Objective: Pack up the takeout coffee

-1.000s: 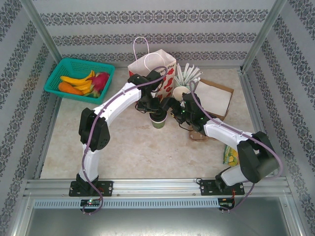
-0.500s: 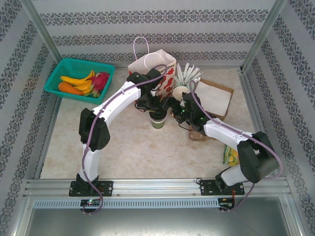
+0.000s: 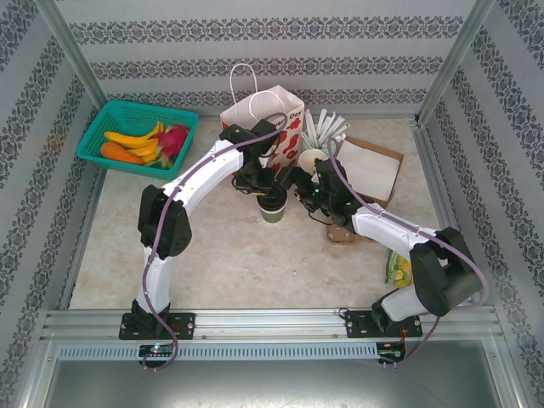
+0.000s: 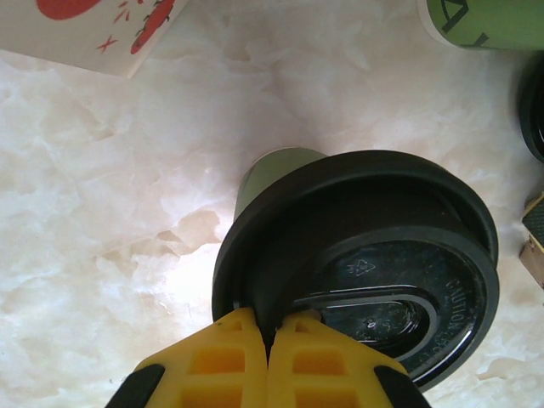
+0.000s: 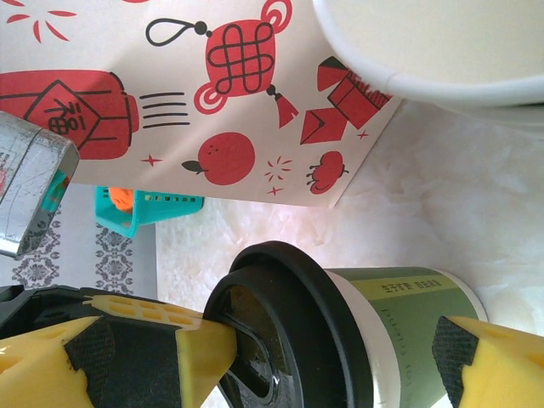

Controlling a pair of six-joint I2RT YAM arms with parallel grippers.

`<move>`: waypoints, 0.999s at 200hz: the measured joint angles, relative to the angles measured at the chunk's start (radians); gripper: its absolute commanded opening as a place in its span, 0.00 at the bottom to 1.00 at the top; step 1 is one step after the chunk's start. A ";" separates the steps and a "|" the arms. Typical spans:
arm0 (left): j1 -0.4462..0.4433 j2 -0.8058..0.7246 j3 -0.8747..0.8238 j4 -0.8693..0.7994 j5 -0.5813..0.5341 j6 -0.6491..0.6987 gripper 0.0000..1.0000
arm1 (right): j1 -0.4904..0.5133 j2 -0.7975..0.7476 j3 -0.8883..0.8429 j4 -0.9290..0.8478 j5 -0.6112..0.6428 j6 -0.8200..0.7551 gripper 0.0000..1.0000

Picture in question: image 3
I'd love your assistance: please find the small circuit board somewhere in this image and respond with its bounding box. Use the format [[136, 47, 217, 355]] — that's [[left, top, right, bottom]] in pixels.
[[139, 343, 174, 357], [377, 343, 407, 362]]

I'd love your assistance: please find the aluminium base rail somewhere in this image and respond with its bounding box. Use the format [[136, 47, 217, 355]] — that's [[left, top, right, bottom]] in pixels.
[[40, 308, 498, 341]]

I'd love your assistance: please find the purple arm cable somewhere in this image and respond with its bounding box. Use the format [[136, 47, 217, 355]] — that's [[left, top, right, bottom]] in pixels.
[[326, 138, 490, 371], [142, 112, 289, 374]]

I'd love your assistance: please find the mint green straw holder cup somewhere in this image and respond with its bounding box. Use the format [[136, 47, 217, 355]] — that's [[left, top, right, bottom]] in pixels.
[[299, 130, 346, 170]]

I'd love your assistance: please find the red and white paper bag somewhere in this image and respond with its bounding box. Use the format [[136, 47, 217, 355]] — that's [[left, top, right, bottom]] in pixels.
[[219, 63, 306, 178]]

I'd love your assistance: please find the yellow green candy packet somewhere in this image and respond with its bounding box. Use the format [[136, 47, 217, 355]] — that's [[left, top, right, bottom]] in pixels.
[[384, 250, 413, 286]]

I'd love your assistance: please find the green paper cup black lid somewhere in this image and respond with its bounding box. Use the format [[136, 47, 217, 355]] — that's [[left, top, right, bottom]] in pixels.
[[256, 189, 291, 224]]

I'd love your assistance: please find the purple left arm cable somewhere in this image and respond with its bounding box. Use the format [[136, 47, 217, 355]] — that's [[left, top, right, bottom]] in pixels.
[[142, 112, 289, 374]]

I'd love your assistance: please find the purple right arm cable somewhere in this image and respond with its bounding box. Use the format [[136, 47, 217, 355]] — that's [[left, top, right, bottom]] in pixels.
[[326, 138, 490, 371]]

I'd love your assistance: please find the grey slotted cable duct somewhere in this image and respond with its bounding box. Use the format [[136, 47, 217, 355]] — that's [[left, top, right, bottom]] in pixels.
[[57, 343, 379, 361]]

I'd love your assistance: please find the pink toy dragon fruit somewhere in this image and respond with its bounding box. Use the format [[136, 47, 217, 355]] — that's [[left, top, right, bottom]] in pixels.
[[150, 123, 190, 169]]

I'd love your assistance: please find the left small circuit board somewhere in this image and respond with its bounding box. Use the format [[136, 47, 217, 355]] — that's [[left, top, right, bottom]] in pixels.
[[139, 343, 174, 357]]

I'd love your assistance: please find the orange toy carrot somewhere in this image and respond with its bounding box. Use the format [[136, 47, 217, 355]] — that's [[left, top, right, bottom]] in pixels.
[[100, 142, 145, 166]]

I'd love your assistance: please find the white paper napkin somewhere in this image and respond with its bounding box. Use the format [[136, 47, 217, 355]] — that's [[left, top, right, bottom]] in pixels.
[[339, 139, 403, 201]]

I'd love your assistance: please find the grey steel sheet panel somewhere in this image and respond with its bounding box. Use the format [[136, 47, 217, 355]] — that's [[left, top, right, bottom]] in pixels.
[[19, 337, 526, 408]]

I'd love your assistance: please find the brown cardboard tray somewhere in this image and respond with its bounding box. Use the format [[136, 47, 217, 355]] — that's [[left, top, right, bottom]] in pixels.
[[335, 135, 405, 204]]

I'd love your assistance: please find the yellow toy banana bunch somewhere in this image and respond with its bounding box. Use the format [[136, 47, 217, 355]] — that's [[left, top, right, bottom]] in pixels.
[[104, 122, 165, 165]]

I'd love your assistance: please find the teal plastic basket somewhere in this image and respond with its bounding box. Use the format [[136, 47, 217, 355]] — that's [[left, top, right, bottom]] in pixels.
[[75, 99, 200, 179]]

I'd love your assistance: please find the aluminium frame post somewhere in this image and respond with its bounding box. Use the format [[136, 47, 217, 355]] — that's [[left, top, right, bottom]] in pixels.
[[412, 0, 497, 125], [32, 0, 110, 114]]

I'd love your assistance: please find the stack of paper cups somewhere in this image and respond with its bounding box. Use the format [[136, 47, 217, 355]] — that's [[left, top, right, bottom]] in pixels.
[[297, 147, 331, 176]]

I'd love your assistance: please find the thin black right gripper wire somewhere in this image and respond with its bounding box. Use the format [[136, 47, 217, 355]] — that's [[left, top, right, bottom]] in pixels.
[[306, 207, 337, 227]]

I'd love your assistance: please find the right small circuit board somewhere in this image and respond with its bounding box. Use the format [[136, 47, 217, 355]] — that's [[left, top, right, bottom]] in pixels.
[[377, 343, 407, 362]]

